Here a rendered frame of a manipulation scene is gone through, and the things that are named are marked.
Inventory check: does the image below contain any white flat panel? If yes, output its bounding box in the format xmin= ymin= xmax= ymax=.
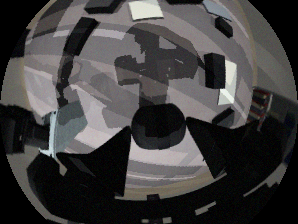
xmin=217 ymin=60 xmax=237 ymax=104

